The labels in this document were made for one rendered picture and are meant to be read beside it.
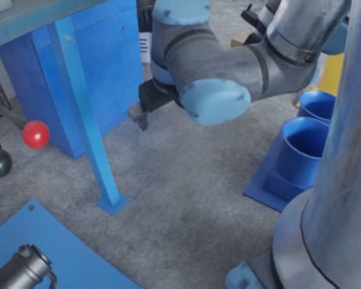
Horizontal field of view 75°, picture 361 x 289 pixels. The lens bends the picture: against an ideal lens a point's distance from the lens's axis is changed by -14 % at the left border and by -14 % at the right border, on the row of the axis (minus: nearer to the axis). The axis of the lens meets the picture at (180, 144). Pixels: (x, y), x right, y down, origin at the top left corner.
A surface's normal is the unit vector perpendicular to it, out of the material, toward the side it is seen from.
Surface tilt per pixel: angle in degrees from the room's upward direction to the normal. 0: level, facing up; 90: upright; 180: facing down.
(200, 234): 0
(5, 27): 90
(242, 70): 48
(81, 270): 0
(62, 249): 0
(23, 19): 90
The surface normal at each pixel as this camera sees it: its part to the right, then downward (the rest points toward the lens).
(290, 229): -0.73, -0.66
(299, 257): -0.77, -0.45
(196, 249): -0.02, -0.72
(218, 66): 0.18, -0.40
